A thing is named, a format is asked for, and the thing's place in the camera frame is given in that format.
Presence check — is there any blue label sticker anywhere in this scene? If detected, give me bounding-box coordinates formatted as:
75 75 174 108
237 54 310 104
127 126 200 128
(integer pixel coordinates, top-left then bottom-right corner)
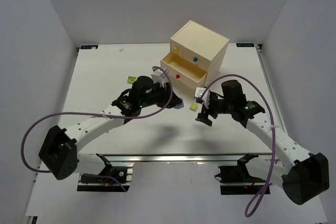
80 45 98 50
236 43 255 47

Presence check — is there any purple lego brick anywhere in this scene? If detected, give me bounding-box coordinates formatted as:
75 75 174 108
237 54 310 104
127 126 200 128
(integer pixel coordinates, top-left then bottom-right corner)
174 103 184 109

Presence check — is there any blue knob drawer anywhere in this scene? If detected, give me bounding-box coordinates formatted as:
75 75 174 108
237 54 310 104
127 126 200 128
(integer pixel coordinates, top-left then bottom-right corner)
182 48 211 70

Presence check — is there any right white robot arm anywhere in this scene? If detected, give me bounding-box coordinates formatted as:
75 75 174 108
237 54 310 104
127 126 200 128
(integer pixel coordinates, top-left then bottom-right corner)
195 80 330 205

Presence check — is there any pale lime square lego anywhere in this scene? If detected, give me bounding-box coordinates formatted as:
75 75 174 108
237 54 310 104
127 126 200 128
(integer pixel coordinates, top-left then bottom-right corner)
190 102 198 112

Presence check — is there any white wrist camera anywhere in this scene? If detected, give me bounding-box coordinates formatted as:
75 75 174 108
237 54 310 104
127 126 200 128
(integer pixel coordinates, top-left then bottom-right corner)
194 87 210 106
151 67 169 87

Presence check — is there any left blue label sticker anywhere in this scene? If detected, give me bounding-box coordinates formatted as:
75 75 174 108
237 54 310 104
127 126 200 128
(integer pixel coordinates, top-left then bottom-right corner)
80 45 98 50

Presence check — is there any right blue label sticker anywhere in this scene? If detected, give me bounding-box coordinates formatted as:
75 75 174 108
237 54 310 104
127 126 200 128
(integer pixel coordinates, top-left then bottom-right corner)
236 43 255 47

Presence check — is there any aluminium front rail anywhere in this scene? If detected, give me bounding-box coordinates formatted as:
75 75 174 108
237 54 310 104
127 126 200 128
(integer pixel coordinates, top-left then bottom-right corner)
47 153 299 163

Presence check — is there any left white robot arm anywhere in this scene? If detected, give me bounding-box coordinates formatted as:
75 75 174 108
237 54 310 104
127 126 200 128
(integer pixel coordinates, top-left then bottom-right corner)
39 76 183 180

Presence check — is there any red knob drawer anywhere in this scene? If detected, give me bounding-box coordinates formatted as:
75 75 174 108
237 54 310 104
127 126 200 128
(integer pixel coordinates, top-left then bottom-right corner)
160 52 207 89

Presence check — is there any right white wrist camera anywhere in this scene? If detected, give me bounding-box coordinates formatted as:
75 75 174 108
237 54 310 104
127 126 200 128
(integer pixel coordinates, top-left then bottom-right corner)
194 87 210 106

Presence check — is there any yellow knob drawer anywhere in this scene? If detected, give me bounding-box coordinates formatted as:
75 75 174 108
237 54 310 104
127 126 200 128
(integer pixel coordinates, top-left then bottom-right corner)
170 39 184 56

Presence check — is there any cream drawer cabinet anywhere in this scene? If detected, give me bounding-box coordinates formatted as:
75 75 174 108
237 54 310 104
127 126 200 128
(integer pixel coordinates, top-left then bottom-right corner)
170 20 229 81

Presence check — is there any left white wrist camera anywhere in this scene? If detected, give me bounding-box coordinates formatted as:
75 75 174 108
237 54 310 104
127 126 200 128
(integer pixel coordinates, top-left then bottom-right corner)
151 67 169 87

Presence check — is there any lime printed lego brick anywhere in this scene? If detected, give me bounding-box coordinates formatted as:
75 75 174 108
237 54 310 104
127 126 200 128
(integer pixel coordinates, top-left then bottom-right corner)
127 76 137 84

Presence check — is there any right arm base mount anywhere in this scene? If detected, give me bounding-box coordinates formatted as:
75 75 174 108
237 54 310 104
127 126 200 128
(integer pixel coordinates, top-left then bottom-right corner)
214 166 265 195

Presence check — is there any aluminium right rail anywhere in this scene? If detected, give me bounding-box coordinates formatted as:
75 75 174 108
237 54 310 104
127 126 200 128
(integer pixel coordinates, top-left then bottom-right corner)
255 44 288 134

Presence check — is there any aluminium rail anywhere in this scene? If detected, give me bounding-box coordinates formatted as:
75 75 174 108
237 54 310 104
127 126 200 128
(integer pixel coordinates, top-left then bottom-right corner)
255 44 288 134
47 153 299 163

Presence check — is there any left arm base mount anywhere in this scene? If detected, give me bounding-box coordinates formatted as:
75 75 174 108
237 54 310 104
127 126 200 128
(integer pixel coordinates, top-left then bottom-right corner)
77 162 133 193

